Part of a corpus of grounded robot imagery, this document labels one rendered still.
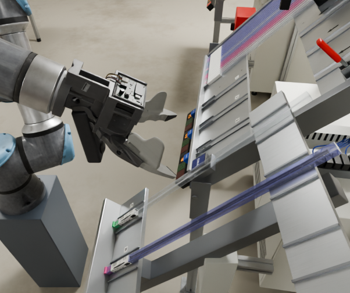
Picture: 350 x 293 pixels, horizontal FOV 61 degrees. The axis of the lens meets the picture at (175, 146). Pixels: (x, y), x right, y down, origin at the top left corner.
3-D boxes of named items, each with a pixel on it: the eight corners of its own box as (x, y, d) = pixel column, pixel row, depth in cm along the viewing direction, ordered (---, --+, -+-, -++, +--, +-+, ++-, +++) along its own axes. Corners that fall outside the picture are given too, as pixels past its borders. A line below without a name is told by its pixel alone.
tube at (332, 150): (109, 275, 63) (104, 274, 62) (110, 268, 64) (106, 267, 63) (342, 153, 36) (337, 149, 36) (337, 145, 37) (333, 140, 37)
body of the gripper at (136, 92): (147, 114, 42) (61, 78, 38) (125, 152, 47) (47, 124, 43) (151, 84, 47) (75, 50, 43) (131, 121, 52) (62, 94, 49)
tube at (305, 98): (117, 228, 71) (113, 227, 70) (117, 223, 72) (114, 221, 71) (313, 100, 44) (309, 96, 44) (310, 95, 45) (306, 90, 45)
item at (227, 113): (200, 177, 84) (192, 171, 83) (213, 61, 130) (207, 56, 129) (257, 146, 73) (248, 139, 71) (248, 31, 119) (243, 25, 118)
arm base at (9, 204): (-12, 215, 93) (-27, 196, 86) (8, 177, 104) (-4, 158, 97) (37, 215, 93) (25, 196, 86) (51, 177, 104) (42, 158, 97)
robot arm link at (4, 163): (-12, 169, 93) (-33, 137, 84) (33, 156, 97) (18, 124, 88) (-11, 197, 86) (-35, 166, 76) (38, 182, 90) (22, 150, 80)
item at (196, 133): (204, 183, 86) (186, 171, 83) (214, 67, 132) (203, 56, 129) (207, 182, 85) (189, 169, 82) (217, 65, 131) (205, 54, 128)
